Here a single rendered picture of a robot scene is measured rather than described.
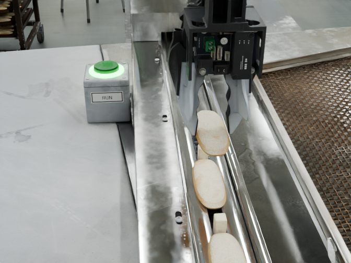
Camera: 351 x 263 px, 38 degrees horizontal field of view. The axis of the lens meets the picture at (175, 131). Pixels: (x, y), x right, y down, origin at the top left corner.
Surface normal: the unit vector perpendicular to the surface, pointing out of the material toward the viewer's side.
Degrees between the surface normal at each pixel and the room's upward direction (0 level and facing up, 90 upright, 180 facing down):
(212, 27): 90
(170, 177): 0
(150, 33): 90
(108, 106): 90
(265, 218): 0
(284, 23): 0
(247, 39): 90
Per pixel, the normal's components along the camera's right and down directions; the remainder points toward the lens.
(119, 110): 0.08, 0.52
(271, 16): 0.00, -0.85
